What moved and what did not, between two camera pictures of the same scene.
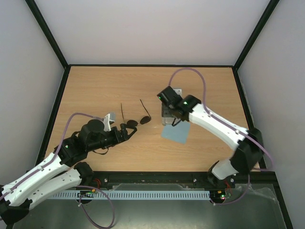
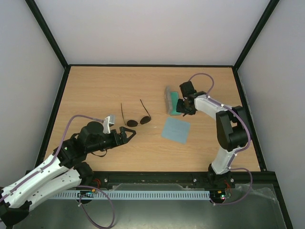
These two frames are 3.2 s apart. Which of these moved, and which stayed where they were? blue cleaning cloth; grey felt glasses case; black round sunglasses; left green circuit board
Moved: grey felt glasses case
Stayed: black round sunglasses; left green circuit board; blue cleaning cloth
